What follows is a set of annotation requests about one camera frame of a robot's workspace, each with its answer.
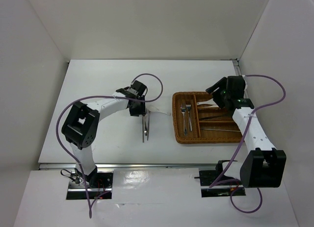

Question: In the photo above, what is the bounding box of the silver fork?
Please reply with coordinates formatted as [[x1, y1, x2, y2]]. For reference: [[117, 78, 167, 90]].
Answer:
[[181, 101, 187, 136], [186, 104, 192, 132], [145, 114, 148, 136]]

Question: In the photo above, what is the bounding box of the silver knife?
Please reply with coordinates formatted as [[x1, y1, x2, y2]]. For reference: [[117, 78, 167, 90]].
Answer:
[[146, 109, 151, 141]]

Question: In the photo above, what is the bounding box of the white ceramic spoon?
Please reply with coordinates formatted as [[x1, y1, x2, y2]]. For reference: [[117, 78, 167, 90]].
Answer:
[[197, 104, 218, 109], [197, 101, 215, 106], [147, 105, 171, 116]]

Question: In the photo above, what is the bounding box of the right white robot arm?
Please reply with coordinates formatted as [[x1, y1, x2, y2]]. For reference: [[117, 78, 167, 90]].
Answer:
[[206, 76, 287, 188]]

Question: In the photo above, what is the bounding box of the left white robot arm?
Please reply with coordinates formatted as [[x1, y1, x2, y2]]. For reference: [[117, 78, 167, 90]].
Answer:
[[61, 80, 147, 187]]

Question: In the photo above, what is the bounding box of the brown wicker divided tray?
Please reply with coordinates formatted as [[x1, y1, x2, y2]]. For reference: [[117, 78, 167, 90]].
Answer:
[[172, 92, 242, 144]]

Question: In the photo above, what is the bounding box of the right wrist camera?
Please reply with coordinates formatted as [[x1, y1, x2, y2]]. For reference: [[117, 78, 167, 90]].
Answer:
[[242, 75, 248, 91]]

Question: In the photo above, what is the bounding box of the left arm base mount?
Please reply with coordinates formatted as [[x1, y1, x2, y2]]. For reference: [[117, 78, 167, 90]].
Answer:
[[60, 169, 113, 200]]

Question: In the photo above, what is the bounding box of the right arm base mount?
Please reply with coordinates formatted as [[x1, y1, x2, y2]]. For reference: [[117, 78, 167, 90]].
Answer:
[[195, 169, 246, 198]]

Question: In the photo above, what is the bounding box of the aluminium table rail front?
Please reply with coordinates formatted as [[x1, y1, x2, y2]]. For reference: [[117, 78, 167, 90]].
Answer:
[[39, 163, 216, 170]]

